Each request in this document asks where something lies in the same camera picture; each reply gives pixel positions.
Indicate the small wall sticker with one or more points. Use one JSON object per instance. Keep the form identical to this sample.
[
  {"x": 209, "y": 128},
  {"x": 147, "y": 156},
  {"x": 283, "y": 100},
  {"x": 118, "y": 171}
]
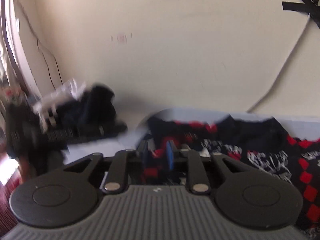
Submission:
[{"x": 121, "y": 37}]

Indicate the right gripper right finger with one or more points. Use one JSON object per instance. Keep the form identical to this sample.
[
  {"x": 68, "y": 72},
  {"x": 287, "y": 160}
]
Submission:
[{"x": 245, "y": 195}]

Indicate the white grey garment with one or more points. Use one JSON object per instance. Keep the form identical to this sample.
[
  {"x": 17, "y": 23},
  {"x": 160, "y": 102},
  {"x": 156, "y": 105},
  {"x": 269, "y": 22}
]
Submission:
[{"x": 68, "y": 91}]

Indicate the black garment on pile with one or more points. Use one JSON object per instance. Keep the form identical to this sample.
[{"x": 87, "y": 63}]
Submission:
[{"x": 91, "y": 117}]

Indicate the blue white striped bedsheet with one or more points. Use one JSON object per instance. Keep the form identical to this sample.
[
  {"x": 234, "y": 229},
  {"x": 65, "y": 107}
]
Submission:
[{"x": 300, "y": 127}]

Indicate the navy red reindeer sweater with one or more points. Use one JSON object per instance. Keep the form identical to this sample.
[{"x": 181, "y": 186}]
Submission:
[{"x": 265, "y": 145}]

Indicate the black tape cross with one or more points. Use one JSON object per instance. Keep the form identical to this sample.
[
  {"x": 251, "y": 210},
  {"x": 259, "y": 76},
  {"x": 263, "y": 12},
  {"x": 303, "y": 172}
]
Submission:
[{"x": 307, "y": 7}]

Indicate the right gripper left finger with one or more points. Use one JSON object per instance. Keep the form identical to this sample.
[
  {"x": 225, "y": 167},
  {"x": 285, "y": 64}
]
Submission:
[{"x": 69, "y": 194}]

